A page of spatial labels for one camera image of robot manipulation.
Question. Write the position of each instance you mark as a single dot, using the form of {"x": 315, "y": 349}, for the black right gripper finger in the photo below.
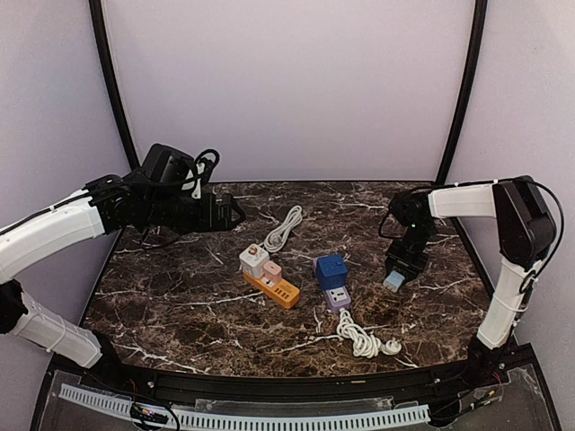
{"x": 390, "y": 271}
{"x": 408, "y": 277}

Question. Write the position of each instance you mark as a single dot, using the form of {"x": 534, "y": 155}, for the orange power strip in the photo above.
{"x": 283, "y": 292}

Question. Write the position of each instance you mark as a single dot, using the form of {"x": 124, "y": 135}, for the left black frame post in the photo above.
{"x": 111, "y": 83}

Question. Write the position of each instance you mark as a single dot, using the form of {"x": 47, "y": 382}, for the small circuit board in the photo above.
{"x": 147, "y": 415}

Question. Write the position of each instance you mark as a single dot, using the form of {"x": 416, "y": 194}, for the white cube socket adapter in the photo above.
{"x": 253, "y": 259}

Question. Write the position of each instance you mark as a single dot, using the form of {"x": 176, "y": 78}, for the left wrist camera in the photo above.
{"x": 199, "y": 174}

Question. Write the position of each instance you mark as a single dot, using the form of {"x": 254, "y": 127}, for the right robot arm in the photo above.
{"x": 516, "y": 224}

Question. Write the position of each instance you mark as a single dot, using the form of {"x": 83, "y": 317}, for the black frame post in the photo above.
{"x": 465, "y": 90}
{"x": 111, "y": 83}

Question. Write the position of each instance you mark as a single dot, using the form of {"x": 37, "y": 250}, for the pink wall charger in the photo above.
{"x": 272, "y": 271}

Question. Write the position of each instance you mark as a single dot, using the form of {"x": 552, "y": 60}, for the light blue wall charger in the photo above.
{"x": 393, "y": 281}

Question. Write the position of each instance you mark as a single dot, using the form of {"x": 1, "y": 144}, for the right black frame post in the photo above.
{"x": 465, "y": 90}

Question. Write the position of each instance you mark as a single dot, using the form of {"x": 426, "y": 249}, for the purple power strip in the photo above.
{"x": 337, "y": 298}

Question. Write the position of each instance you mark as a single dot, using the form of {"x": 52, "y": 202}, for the white slotted cable duct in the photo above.
{"x": 230, "y": 415}

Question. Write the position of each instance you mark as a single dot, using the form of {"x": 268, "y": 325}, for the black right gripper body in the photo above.
{"x": 410, "y": 251}

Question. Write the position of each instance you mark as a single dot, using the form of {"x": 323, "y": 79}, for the blue cube socket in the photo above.
{"x": 331, "y": 272}

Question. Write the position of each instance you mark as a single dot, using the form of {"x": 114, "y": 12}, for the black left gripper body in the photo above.
{"x": 205, "y": 221}

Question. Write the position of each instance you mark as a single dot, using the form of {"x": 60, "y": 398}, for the black front rail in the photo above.
{"x": 439, "y": 381}

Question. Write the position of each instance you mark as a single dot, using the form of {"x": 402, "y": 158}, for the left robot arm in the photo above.
{"x": 166, "y": 191}

